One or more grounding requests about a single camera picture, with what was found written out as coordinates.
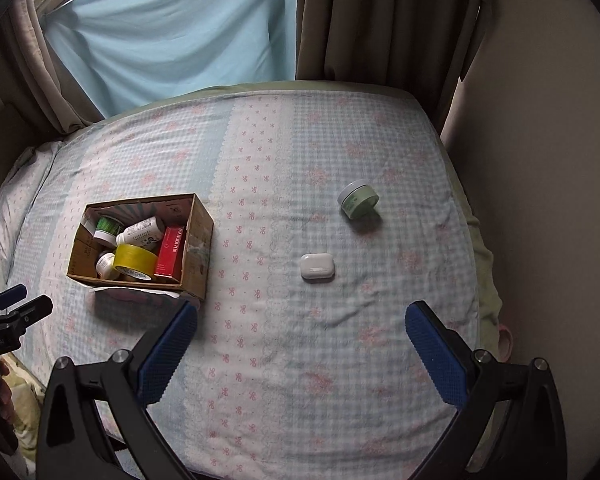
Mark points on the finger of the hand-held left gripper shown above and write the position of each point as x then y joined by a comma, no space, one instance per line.
30,310
10,294

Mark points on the light green jar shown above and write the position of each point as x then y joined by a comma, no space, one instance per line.
357,199

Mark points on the checked floral pillow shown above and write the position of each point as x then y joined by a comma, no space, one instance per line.
10,210

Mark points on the white earbuds case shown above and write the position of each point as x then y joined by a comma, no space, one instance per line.
317,266

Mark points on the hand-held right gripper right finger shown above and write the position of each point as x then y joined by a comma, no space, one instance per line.
435,355

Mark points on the white plastic bottle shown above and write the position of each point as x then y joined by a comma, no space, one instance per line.
140,232

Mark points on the grey-brown curtain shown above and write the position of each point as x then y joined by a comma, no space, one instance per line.
35,75
380,20

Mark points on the dark green jar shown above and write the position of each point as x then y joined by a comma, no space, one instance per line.
107,225

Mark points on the pink soft item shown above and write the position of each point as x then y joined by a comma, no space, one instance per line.
505,342

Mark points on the brown cardboard box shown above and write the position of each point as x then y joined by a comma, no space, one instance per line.
197,245

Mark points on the yellow tape roll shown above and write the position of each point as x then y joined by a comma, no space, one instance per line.
132,256

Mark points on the light blue hanging cloth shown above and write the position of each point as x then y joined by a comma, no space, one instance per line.
180,35

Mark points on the pale green mattress sheet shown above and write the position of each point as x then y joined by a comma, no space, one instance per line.
482,270

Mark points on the person's left hand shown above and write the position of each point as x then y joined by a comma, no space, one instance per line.
6,395

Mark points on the yellow floral cloth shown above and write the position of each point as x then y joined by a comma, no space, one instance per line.
27,400

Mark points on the small white black-lidded jar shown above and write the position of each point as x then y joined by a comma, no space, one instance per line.
105,262

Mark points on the red carton box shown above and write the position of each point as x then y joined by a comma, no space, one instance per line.
170,255

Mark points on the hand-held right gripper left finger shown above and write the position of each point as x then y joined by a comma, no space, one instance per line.
167,355

